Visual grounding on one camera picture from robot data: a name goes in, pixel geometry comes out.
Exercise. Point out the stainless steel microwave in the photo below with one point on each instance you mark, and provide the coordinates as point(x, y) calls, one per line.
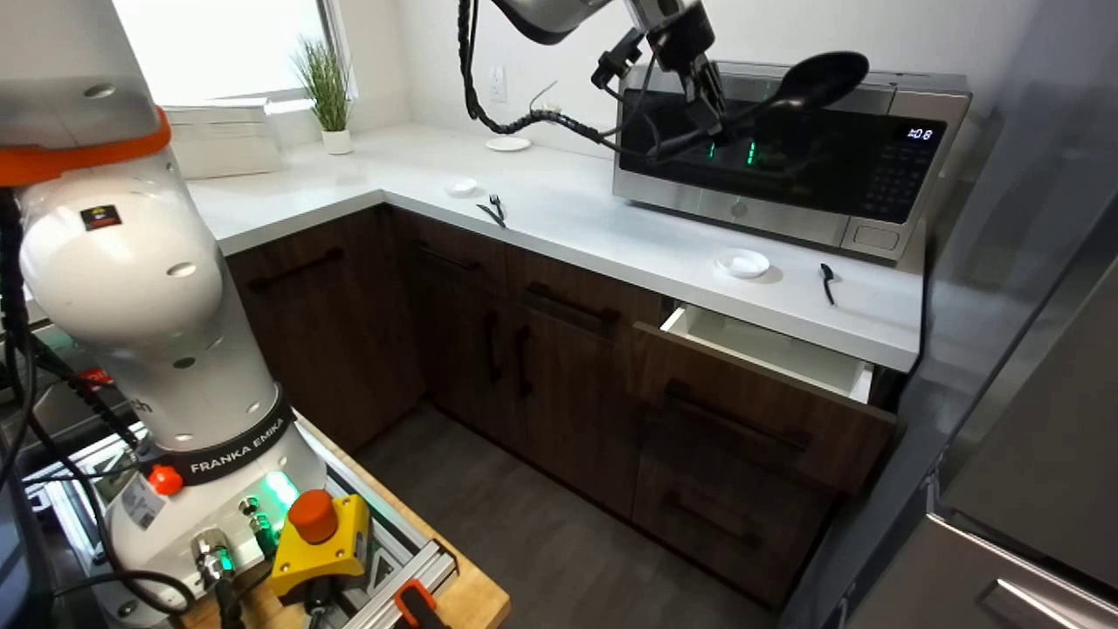
point(853, 177)

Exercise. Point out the white plate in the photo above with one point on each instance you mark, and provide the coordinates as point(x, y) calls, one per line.
point(507, 146)

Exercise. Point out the red emergency stop button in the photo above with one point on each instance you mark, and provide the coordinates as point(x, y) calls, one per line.
point(322, 535)

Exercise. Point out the potted green plant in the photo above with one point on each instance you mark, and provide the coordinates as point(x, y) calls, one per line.
point(325, 87)

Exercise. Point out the wooden robot cart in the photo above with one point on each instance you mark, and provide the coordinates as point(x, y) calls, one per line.
point(414, 577)

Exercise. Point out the stainless steel refrigerator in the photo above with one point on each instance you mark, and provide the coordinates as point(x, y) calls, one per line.
point(1002, 500)

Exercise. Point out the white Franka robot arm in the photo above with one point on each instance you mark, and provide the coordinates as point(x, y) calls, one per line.
point(116, 253)

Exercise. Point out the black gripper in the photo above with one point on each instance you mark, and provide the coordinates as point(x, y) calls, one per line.
point(679, 36)

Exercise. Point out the small white lid far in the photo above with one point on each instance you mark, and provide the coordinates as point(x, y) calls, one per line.
point(745, 263)

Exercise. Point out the dark wood lower cabinets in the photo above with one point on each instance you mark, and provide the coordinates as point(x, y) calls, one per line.
point(378, 311)

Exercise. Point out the open white drawer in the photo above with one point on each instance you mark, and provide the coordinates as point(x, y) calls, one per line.
point(799, 405)

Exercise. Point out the large black serving spoon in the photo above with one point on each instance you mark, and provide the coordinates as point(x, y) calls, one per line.
point(808, 85)

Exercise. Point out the small black spoon far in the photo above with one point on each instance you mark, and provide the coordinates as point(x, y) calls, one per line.
point(827, 280)

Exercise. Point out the small white lid near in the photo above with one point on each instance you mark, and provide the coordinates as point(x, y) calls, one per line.
point(462, 185)

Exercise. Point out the white box on counter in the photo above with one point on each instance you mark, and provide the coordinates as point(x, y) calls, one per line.
point(225, 139)

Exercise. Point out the small white lid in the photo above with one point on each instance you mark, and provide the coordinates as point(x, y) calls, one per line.
point(745, 263)
point(462, 185)

